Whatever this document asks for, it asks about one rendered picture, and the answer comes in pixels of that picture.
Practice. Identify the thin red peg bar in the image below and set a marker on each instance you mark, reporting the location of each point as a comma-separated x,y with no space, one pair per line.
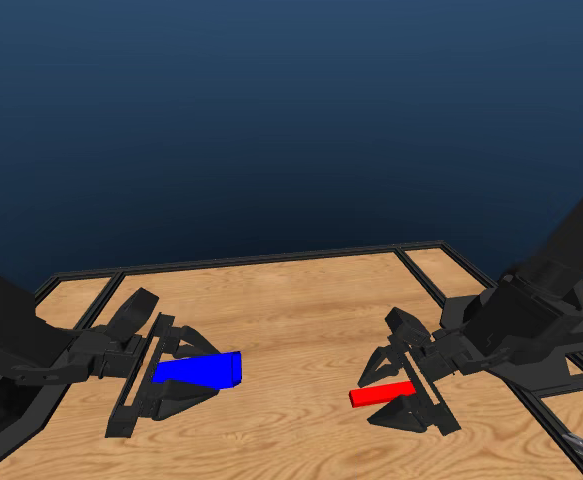
378,394

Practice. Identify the blue hollow socket block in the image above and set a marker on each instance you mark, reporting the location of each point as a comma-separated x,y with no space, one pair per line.
196,370

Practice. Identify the black table frame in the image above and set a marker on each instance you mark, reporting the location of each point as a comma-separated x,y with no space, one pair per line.
271,259

